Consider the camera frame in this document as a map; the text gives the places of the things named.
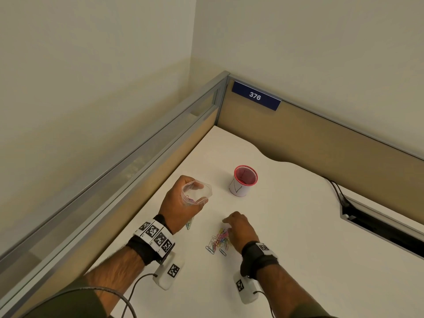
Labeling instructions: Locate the person's left hand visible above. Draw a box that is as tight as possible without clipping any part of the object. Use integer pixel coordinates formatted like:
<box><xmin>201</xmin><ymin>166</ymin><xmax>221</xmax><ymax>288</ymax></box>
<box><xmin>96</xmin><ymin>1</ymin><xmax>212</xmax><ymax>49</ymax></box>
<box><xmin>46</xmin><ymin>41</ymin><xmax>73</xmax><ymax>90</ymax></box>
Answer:
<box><xmin>159</xmin><ymin>175</ymin><xmax>209</xmax><ymax>235</ymax></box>

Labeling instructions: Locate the person's right hand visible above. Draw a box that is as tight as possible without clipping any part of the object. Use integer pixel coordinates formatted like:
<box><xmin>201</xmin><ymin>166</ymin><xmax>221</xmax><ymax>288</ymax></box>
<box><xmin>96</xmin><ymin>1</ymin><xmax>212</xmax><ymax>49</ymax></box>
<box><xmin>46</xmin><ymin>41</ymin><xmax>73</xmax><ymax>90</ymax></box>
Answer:
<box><xmin>222</xmin><ymin>211</ymin><xmax>260</xmax><ymax>255</ymax></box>

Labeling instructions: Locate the pile of colourful paper clips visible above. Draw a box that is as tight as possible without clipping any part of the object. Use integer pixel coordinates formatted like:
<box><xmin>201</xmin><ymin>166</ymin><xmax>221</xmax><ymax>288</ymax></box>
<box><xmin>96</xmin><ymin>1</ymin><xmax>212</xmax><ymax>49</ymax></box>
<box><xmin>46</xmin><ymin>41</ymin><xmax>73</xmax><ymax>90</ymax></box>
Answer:
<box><xmin>205</xmin><ymin>227</ymin><xmax>233</xmax><ymax>257</ymax></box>

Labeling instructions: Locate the clear zip plastic bag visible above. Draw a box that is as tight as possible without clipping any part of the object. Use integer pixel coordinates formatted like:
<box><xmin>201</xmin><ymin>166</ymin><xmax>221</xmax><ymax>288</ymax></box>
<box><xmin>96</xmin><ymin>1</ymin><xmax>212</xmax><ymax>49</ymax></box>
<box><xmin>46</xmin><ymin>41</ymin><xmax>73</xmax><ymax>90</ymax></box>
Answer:
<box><xmin>181</xmin><ymin>180</ymin><xmax>212</xmax><ymax>231</ymax></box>

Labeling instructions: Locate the white paper cup red rim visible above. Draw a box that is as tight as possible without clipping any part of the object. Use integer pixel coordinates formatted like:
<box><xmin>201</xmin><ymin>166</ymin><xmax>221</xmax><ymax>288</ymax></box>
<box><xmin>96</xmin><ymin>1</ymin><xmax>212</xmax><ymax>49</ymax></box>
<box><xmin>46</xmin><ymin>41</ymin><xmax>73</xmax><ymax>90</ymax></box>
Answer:
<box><xmin>228</xmin><ymin>164</ymin><xmax>259</xmax><ymax>198</ymax></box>

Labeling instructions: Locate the person's left forearm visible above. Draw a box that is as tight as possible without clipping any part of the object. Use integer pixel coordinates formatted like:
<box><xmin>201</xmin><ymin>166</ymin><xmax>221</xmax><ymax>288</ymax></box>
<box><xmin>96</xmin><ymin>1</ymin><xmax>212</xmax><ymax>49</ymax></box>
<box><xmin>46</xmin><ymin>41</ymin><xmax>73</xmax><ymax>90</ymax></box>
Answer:
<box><xmin>83</xmin><ymin>246</ymin><xmax>147</xmax><ymax>315</ymax></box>

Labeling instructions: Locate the person's right forearm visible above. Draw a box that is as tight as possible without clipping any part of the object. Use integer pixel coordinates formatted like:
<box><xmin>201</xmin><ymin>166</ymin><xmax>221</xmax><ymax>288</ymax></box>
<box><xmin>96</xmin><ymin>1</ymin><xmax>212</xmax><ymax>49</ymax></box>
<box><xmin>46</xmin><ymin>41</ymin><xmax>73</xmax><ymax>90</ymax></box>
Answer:
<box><xmin>257</xmin><ymin>263</ymin><xmax>318</xmax><ymax>318</ymax></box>

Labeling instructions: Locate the black wristband with marker tags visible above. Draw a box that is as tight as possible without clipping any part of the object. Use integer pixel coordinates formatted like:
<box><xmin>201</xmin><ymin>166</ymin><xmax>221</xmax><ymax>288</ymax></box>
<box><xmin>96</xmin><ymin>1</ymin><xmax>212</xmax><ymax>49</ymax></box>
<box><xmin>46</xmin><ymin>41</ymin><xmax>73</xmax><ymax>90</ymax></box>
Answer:
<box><xmin>127</xmin><ymin>214</ymin><xmax>176</xmax><ymax>265</ymax></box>

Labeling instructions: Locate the glass topped desk partition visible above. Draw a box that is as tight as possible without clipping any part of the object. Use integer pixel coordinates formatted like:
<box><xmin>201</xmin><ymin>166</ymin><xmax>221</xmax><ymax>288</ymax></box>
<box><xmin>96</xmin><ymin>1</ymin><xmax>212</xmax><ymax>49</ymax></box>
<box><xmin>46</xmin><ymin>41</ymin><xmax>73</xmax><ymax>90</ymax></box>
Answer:
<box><xmin>0</xmin><ymin>71</ymin><xmax>230</xmax><ymax>318</ymax></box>

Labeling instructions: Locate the white marker cube on wrist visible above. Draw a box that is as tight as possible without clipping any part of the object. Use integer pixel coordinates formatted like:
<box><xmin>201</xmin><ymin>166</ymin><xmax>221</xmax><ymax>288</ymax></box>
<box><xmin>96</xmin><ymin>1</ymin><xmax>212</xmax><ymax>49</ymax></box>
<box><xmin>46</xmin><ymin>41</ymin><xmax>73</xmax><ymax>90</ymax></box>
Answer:
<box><xmin>153</xmin><ymin>253</ymin><xmax>186</xmax><ymax>291</ymax></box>

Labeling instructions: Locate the olive green shirt sleeve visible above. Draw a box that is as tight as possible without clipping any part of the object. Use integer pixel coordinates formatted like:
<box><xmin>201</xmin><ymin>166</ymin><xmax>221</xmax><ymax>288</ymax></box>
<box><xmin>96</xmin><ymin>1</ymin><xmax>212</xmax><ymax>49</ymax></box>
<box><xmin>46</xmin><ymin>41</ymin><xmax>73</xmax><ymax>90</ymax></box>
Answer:
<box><xmin>288</xmin><ymin>303</ymin><xmax>338</xmax><ymax>318</ymax></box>
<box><xmin>19</xmin><ymin>281</ymin><xmax>110</xmax><ymax>318</ymax></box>

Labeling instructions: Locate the beige desk partition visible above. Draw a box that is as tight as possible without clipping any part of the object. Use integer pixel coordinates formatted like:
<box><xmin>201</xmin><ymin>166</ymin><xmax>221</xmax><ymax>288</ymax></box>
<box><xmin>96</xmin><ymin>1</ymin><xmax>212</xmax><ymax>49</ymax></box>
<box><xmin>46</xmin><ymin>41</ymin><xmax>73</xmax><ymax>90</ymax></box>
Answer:
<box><xmin>217</xmin><ymin>72</ymin><xmax>424</xmax><ymax>226</ymax></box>

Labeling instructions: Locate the blue number sign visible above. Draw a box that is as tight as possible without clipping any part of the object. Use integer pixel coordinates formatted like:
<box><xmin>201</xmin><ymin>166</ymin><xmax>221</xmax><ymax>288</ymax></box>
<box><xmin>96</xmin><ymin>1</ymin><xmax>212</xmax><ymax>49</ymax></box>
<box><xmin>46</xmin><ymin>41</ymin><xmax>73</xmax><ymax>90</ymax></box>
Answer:
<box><xmin>231</xmin><ymin>80</ymin><xmax>281</xmax><ymax>112</ymax></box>

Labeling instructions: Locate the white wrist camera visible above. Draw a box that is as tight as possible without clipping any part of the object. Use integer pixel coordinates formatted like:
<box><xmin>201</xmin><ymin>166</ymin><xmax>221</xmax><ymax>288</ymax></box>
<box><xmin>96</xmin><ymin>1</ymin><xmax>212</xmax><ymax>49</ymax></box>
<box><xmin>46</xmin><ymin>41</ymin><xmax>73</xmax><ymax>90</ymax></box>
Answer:
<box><xmin>233</xmin><ymin>271</ymin><xmax>262</xmax><ymax>305</ymax></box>

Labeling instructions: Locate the grey camera cable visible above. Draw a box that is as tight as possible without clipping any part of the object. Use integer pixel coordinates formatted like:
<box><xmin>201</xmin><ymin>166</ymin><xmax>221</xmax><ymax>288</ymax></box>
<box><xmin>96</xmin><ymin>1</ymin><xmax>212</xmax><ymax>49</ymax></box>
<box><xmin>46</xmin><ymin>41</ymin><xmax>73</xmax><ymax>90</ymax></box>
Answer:
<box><xmin>253</xmin><ymin>289</ymin><xmax>277</xmax><ymax>318</ymax></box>
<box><xmin>19</xmin><ymin>273</ymin><xmax>159</xmax><ymax>318</ymax></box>

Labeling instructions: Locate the black cable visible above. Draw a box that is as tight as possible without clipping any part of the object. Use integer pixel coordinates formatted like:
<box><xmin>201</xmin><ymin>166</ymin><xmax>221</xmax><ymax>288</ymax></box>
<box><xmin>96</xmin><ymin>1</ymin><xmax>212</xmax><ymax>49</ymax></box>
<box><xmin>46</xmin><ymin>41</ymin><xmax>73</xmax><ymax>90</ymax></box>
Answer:
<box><xmin>329</xmin><ymin>180</ymin><xmax>351</xmax><ymax>209</ymax></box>
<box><xmin>323</xmin><ymin>178</ymin><xmax>345</xmax><ymax>206</ymax></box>

